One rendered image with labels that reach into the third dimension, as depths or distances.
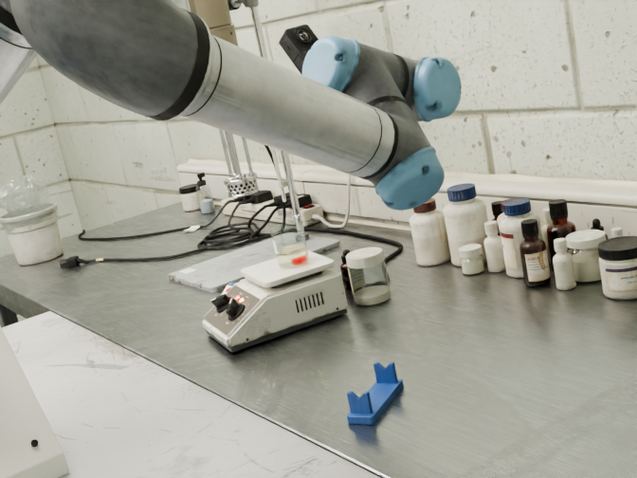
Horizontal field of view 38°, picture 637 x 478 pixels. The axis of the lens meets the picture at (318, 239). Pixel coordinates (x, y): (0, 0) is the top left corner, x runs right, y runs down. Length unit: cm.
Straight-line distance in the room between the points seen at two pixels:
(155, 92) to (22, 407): 52
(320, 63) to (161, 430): 49
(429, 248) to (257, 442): 62
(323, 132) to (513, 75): 76
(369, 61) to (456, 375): 39
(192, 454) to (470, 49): 90
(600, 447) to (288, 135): 43
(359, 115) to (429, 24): 83
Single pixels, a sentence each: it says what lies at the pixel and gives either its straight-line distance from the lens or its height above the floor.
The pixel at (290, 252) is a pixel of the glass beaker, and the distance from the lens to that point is 141.
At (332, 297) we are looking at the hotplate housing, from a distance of 141.
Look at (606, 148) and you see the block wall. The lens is 151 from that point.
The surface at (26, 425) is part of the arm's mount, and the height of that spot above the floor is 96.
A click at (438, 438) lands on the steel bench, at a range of 101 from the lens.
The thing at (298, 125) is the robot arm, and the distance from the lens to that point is 87.
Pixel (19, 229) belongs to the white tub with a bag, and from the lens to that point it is 234.
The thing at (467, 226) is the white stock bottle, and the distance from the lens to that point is 154.
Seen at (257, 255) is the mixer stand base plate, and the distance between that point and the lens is 186.
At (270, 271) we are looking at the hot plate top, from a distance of 143.
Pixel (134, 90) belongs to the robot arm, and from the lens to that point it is 76.
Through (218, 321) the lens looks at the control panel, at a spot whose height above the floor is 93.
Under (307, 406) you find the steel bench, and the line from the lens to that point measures 115.
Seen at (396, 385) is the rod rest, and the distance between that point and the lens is 113.
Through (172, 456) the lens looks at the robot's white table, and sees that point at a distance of 111.
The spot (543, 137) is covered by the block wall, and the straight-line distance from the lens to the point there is 159.
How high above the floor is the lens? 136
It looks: 14 degrees down
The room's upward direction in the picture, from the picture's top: 12 degrees counter-clockwise
